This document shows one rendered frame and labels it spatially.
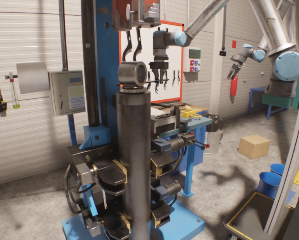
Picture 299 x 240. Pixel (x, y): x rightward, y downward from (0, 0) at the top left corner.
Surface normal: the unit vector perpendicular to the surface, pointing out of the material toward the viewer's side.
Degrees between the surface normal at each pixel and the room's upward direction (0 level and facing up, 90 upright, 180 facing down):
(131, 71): 76
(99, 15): 90
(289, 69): 94
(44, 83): 116
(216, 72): 90
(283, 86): 70
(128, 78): 110
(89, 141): 90
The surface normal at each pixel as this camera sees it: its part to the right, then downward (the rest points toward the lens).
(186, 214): 0.00, -0.95
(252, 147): -0.94, 0.11
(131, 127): 0.00, 0.30
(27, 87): 0.52, 0.64
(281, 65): -0.47, 0.34
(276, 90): -0.72, -0.14
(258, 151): 0.34, 0.29
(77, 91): 0.58, 0.25
